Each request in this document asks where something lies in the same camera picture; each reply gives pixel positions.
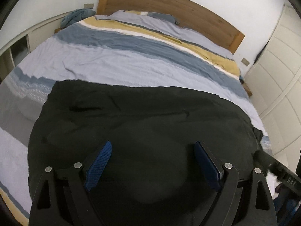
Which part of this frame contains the blue crumpled cloth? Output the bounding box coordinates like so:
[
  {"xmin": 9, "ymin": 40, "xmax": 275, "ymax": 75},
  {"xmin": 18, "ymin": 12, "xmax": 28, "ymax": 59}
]
[{"xmin": 60, "ymin": 8, "xmax": 96, "ymax": 29}]

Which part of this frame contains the black puffer coat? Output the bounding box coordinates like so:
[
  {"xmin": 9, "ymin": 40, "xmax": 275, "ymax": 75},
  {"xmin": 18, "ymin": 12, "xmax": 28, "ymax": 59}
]
[{"xmin": 27, "ymin": 80, "xmax": 263, "ymax": 225}]

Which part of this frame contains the wooden headboard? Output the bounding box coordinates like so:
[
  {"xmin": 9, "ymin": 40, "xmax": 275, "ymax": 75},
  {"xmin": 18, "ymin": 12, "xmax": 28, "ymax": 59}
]
[{"xmin": 97, "ymin": 0, "xmax": 245, "ymax": 54}]

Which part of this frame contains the right wall switch plate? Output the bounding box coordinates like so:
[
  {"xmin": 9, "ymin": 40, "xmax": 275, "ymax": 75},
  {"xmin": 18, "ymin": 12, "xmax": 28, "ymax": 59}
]
[{"xmin": 241, "ymin": 58, "xmax": 249, "ymax": 66}]

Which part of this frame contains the white wardrobe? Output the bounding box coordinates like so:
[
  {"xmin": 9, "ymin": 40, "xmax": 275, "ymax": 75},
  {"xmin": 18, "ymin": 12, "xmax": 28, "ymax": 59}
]
[{"xmin": 244, "ymin": 6, "xmax": 300, "ymax": 171}]

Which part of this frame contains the striped duvet cover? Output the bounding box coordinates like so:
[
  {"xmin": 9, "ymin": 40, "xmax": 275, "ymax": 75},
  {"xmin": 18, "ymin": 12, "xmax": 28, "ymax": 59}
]
[{"xmin": 1, "ymin": 16, "xmax": 264, "ymax": 225}]

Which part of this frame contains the dark blue pillow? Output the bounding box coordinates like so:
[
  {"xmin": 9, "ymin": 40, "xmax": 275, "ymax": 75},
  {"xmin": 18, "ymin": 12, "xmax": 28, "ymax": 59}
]
[{"xmin": 147, "ymin": 12, "xmax": 179, "ymax": 25}]

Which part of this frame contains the striped pillow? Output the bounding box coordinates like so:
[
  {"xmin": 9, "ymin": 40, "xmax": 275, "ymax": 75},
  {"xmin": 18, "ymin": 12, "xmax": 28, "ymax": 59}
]
[{"xmin": 95, "ymin": 10, "xmax": 234, "ymax": 60}]

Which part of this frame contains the wall switch plate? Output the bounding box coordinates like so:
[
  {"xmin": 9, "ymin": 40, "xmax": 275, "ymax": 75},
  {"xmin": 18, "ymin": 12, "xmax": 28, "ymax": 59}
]
[
  {"xmin": 241, "ymin": 58, "xmax": 249, "ymax": 66},
  {"xmin": 84, "ymin": 4, "xmax": 94, "ymax": 9}
]

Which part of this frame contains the white low shelf unit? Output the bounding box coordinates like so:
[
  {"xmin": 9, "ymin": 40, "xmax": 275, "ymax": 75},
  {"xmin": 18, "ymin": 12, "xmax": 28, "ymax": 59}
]
[{"xmin": 1, "ymin": 12, "xmax": 69, "ymax": 81}]

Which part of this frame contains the left wall switch plate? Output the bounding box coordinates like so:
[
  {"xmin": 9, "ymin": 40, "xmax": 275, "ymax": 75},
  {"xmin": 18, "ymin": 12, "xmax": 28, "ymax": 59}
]
[{"xmin": 84, "ymin": 4, "xmax": 94, "ymax": 9}]

